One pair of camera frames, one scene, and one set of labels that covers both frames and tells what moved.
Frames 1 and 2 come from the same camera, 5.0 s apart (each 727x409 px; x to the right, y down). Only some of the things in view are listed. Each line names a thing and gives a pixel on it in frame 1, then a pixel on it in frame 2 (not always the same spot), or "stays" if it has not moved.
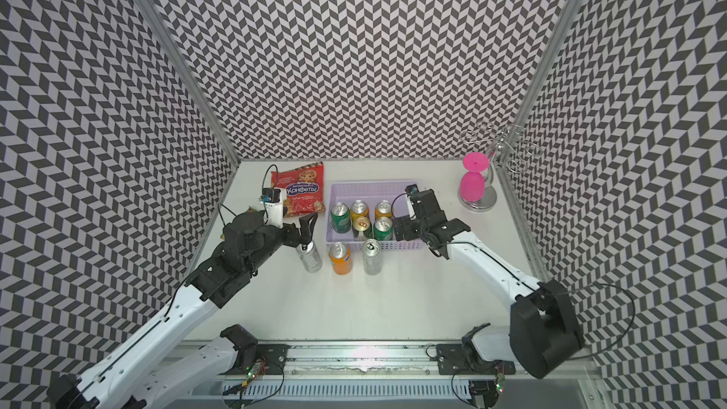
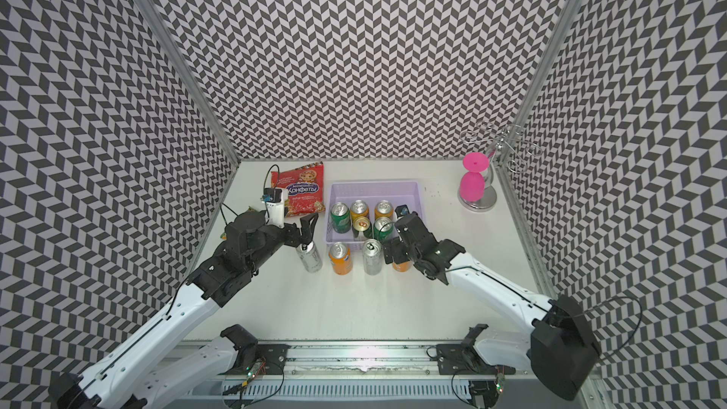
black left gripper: (292, 239) stays
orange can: (382, 208) stays
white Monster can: (310, 257) stays
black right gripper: (406, 222) to (387, 245)
